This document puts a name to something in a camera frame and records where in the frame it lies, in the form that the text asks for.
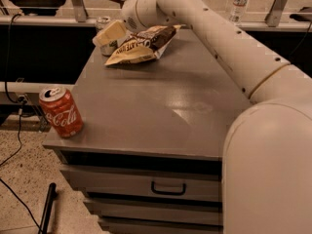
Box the black pole on floor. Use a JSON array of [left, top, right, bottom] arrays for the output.
[[38, 182, 58, 234]]

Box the brown white chip bag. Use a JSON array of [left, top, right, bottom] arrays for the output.
[[105, 25, 180, 66]]

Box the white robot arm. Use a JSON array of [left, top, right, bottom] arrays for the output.
[[96, 0, 312, 234]]

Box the black drawer handle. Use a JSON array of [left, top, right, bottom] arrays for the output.
[[150, 181, 187, 196]]

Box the grey drawer cabinet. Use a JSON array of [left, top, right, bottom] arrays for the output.
[[44, 29, 250, 234]]

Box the silver green 7up can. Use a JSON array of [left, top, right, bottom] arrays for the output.
[[93, 17, 117, 57]]

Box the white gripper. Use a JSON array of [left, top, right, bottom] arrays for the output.
[[93, 0, 170, 44]]

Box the metal glass railing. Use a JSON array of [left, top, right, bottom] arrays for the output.
[[0, 0, 312, 32]]

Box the red Coca-Cola can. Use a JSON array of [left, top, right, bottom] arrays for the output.
[[39, 86, 83, 138]]

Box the clear plastic water bottle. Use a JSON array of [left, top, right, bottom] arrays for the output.
[[229, 0, 248, 23]]

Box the black power cable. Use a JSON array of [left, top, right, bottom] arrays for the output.
[[0, 13, 45, 234]]

